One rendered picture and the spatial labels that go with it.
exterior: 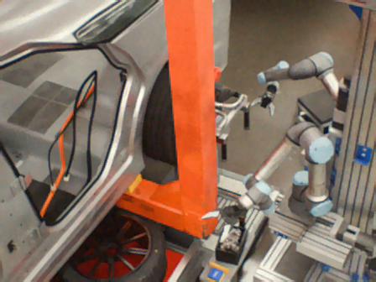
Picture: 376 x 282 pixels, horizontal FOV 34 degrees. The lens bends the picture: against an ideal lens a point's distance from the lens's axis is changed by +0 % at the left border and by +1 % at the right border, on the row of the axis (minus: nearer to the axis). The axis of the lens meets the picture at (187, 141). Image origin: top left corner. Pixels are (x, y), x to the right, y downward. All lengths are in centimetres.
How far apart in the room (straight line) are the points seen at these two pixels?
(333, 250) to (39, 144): 185
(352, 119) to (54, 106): 186
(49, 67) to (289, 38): 287
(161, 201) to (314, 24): 343
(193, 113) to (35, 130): 120
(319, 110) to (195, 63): 221
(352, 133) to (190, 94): 84
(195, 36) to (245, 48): 345
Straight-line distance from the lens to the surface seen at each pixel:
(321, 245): 339
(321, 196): 317
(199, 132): 303
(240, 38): 629
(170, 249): 395
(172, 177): 444
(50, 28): 294
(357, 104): 303
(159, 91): 371
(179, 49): 278
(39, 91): 405
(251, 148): 497
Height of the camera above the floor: 338
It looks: 42 degrees down
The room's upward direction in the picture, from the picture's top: 4 degrees counter-clockwise
